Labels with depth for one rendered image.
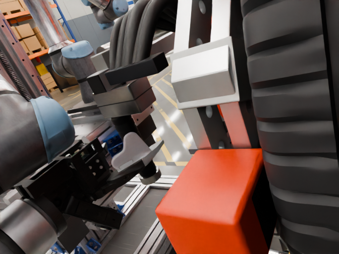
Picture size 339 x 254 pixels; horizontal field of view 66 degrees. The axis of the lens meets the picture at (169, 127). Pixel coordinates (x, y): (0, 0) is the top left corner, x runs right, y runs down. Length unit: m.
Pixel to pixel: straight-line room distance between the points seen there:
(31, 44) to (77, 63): 10.43
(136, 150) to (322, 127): 0.30
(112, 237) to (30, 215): 1.02
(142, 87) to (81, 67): 0.71
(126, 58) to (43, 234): 0.24
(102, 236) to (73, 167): 1.01
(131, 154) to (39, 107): 0.15
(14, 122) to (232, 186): 0.24
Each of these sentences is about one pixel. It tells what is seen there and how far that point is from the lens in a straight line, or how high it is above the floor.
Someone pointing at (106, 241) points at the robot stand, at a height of 0.23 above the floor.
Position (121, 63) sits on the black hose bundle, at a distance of 0.37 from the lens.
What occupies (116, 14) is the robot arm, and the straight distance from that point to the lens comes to 1.27.
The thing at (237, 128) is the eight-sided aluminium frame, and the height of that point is 0.91.
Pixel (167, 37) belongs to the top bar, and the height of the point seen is 0.98.
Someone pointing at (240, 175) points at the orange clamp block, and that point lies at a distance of 0.22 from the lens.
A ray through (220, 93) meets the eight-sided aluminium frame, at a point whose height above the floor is 0.94.
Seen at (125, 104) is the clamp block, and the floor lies 0.92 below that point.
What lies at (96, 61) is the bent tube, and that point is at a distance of 0.43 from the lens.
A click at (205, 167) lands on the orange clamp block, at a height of 0.88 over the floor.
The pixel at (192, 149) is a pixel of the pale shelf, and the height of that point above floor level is 0.45.
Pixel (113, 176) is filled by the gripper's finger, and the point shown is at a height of 0.84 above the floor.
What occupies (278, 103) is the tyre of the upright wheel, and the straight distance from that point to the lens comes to 0.18.
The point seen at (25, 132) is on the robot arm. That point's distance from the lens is 0.33.
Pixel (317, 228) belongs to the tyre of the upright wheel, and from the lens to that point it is 0.22.
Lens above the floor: 1.02
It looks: 22 degrees down
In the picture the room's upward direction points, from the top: 23 degrees counter-clockwise
